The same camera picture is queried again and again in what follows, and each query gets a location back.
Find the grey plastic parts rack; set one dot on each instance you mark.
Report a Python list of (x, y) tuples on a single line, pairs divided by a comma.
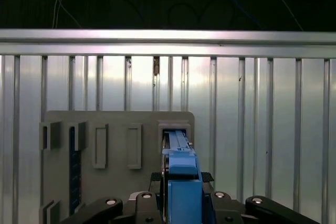
[(118, 182)]

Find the RAM stick with blue label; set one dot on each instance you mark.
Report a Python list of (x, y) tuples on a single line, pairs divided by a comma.
[(74, 169)]

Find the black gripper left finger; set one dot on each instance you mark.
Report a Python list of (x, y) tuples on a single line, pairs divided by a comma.
[(141, 208)]

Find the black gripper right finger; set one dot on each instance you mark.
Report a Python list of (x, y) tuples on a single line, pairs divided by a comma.
[(225, 208)]

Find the hard disk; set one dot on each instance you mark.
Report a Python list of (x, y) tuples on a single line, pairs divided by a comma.
[(183, 171)]

